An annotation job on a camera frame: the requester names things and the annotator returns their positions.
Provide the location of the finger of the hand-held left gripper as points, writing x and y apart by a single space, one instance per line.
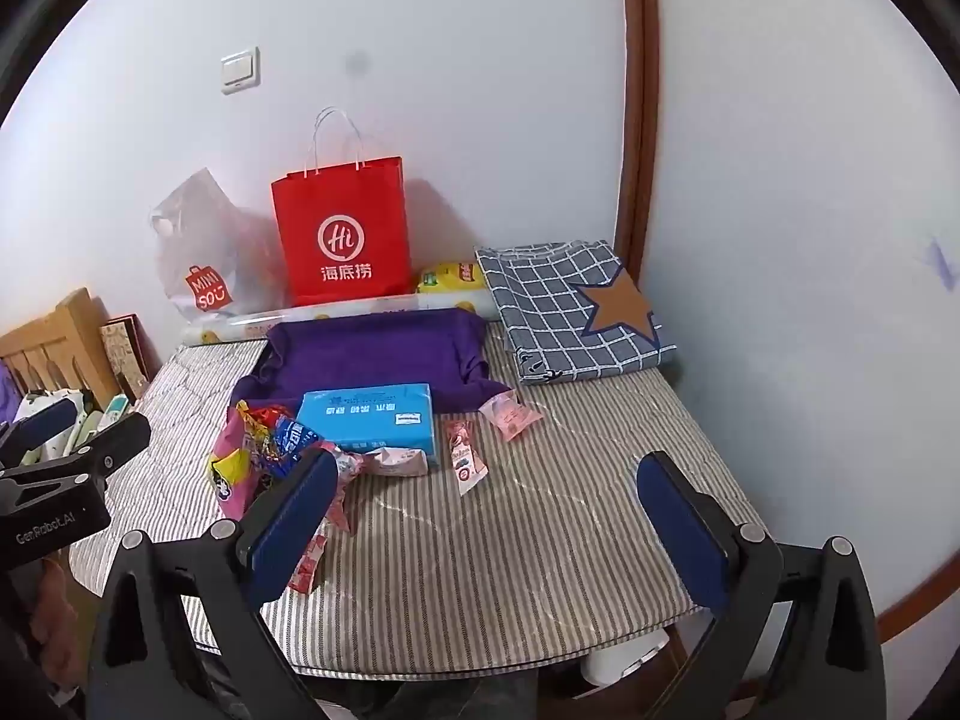
120 435
52 416

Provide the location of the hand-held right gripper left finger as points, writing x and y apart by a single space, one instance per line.
300 517

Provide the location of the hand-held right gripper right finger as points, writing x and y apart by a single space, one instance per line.
675 517

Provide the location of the yellow pink snack packet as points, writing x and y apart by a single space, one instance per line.
229 469

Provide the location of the red snack packet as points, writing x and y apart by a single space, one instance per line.
262 424

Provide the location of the white pink snack packet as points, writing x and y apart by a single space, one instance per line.
397 461

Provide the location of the red white strip packet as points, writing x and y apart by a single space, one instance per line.
463 457

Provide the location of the purple towel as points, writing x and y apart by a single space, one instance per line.
360 352

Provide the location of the small pink snack packet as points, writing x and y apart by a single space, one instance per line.
512 416

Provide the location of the white teal tube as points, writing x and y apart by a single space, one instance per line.
114 411

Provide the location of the white green bottle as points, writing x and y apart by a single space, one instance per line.
84 427

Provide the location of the lilac cloth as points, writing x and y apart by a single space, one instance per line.
6 397

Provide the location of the framed picture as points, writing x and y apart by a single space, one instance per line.
124 356

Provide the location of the blue tissue pack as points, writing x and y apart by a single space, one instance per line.
367 420

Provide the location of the striped quilted mat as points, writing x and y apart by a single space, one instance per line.
525 540

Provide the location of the white bin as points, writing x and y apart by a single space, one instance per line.
622 664

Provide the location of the white printed roll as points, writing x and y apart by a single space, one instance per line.
247 326

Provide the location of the white plastic bag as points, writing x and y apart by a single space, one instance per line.
195 255

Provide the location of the grey checked folded cloth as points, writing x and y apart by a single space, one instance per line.
540 307

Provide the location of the brown wooden skirting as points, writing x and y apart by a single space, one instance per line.
919 619

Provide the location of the red paper bag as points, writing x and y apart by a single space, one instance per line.
345 240

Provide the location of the white wall switch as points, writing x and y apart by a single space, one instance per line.
241 70

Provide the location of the brown wooden door frame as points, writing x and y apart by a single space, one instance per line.
637 90

